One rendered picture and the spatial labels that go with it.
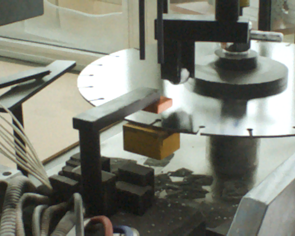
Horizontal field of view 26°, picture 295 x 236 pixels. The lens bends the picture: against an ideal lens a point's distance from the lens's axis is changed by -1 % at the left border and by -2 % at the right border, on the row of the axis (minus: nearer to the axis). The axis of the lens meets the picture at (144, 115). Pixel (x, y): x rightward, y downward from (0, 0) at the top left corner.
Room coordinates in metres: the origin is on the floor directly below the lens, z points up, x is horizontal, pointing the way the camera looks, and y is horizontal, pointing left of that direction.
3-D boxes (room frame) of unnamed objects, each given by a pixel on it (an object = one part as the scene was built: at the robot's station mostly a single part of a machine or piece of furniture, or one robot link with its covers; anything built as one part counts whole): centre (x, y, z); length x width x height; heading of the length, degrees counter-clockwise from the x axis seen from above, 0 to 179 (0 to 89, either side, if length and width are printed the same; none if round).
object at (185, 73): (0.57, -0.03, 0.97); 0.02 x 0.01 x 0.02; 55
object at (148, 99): (0.48, 0.02, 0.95); 0.10 x 0.03 x 0.07; 145
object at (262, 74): (0.64, -0.10, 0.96); 0.11 x 0.11 x 0.03
